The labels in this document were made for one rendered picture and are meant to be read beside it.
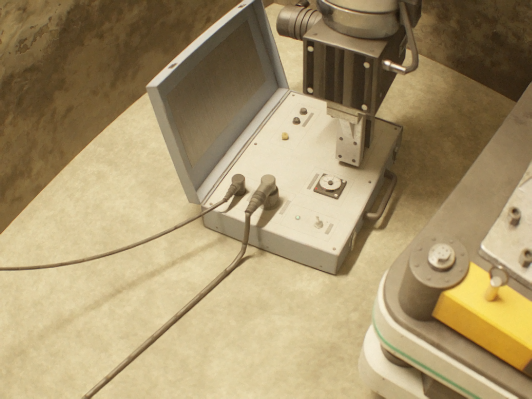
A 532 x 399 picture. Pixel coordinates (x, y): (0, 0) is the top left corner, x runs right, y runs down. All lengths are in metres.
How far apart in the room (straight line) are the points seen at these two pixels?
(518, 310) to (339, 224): 0.58
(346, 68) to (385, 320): 0.44
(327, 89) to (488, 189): 0.35
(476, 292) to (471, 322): 0.04
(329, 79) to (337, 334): 0.43
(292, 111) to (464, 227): 0.65
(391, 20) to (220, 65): 0.40
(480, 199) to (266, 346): 0.45
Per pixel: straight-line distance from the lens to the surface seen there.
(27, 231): 1.34
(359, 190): 1.22
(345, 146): 1.21
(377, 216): 1.20
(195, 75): 1.18
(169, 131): 1.10
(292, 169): 1.25
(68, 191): 1.38
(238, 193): 1.20
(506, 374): 0.72
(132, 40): 1.46
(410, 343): 0.74
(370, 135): 1.26
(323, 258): 1.13
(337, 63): 1.02
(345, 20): 1.00
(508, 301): 0.69
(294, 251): 1.15
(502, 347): 0.69
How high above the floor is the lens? 0.93
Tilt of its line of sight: 46 degrees down
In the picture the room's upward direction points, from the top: straight up
